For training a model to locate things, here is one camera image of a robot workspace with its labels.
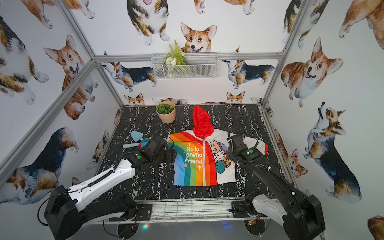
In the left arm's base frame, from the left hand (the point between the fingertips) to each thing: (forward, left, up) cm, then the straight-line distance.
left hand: (174, 150), depth 81 cm
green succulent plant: (+33, +11, -2) cm, 35 cm away
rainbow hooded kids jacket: (+2, -17, -12) cm, 21 cm away
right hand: (-1, -31, -1) cm, 31 cm away
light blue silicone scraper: (+19, +30, -14) cm, 38 cm away
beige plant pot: (+28, +7, -6) cm, 30 cm away
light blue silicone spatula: (+10, +20, -7) cm, 24 cm away
